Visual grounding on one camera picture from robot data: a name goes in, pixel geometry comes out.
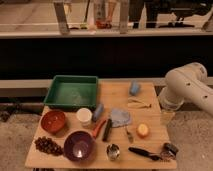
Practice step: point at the small metal fork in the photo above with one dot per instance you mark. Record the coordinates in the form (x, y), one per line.
(129, 135)

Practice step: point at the orange bowl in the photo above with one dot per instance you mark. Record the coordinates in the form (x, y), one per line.
(53, 121)

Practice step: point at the light blue cloth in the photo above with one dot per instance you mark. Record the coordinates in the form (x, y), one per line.
(119, 117)

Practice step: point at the beige wooden utensil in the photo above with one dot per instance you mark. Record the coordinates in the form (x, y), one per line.
(137, 103)

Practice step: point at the purple bowl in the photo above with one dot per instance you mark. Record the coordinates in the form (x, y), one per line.
(79, 146)

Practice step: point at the orange handled tool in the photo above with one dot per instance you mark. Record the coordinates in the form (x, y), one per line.
(98, 127)

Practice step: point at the dark tape roll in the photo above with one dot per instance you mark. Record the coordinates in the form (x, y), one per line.
(171, 148)

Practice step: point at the black marker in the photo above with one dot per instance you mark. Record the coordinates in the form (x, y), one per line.
(107, 130)

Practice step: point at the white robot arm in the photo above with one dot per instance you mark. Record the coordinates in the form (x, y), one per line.
(185, 83)

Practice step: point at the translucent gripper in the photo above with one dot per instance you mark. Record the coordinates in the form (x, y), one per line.
(166, 116)

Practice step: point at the bunch of dark grapes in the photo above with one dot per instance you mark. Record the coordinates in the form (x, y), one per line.
(48, 146)

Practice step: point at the metal cup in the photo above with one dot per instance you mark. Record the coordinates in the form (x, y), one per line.
(113, 152)

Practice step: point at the white plastic cup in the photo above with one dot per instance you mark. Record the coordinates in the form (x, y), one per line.
(84, 115)

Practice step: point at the green plastic tray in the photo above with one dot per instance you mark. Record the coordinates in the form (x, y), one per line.
(71, 92)

